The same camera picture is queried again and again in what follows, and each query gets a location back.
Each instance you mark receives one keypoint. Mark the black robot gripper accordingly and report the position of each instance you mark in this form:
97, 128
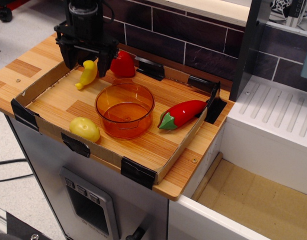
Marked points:
83, 30

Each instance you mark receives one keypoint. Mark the yellow toy banana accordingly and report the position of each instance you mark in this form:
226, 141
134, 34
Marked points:
88, 75

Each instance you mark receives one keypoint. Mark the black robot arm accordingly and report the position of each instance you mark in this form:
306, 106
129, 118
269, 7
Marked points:
83, 55

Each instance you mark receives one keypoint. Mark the orange transparent plastic pot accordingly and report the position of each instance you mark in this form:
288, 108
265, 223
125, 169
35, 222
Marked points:
125, 109

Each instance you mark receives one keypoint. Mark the cardboard fence with black tape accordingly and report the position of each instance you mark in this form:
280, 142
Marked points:
163, 160

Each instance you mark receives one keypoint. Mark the red toy strawberry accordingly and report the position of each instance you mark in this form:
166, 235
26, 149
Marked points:
123, 65

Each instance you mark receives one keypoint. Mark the yellow toy potato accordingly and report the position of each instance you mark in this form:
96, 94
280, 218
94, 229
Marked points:
85, 128

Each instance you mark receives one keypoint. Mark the black caster wheel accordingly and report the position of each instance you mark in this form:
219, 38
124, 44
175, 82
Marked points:
6, 15

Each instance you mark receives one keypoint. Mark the red toy chili pepper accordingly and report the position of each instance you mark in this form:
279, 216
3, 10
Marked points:
179, 114

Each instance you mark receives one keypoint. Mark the grey toy oven front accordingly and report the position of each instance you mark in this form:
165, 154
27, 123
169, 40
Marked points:
89, 200

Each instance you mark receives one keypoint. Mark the white toy sink unit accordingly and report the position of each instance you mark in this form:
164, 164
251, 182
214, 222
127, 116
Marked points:
252, 183

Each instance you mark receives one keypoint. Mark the dark grey vertical post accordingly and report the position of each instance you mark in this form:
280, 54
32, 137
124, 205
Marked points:
259, 14

